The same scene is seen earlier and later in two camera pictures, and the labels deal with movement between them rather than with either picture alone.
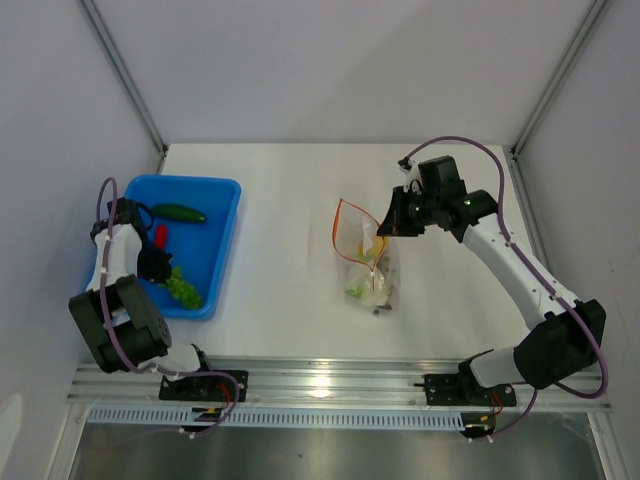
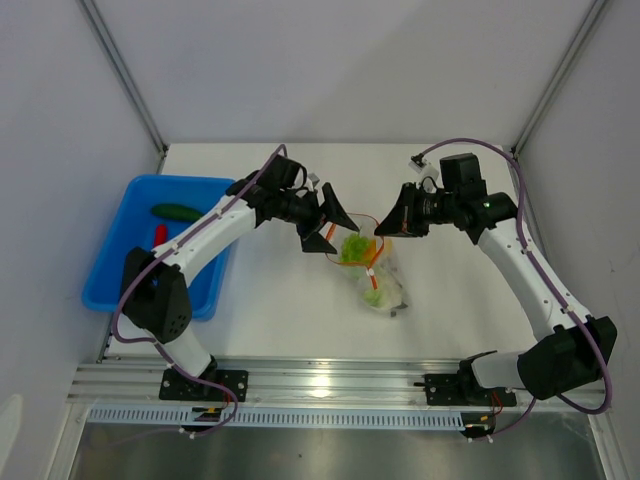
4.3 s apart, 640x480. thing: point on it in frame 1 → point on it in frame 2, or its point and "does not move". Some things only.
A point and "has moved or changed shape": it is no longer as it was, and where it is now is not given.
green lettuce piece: [182, 290] has moved or changed shape
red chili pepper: [161, 236] does not move
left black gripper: [160, 271] → [329, 210]
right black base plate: [454, 390] does not move
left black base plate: [205, 388] does not move
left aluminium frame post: [127, 79] does not move
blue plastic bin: [190, 218] does not move
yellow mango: [379, 245] → [370, 251]
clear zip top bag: [373, 275] has moved or changed shape
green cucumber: [170, 210] does not move
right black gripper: [395, 224] does not move
